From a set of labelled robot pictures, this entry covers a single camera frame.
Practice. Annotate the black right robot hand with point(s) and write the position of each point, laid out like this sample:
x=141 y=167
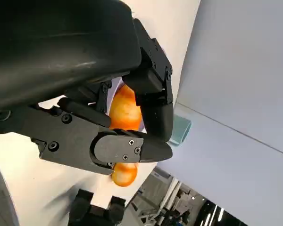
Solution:
x=96 y=216

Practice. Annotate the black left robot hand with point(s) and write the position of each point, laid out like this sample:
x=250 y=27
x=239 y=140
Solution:
x=61 y=47

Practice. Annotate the orange toy bread roll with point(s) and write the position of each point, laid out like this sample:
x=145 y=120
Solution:
x=125 y=176
x=125 y=110

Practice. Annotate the lilac plate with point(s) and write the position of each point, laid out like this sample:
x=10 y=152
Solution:
x=117 y=84

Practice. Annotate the grey workshop machine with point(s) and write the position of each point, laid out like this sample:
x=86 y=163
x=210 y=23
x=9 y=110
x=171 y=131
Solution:
x=179 y=207

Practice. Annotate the pale green translucent box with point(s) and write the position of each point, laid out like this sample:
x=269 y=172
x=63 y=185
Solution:
x=181 y=129

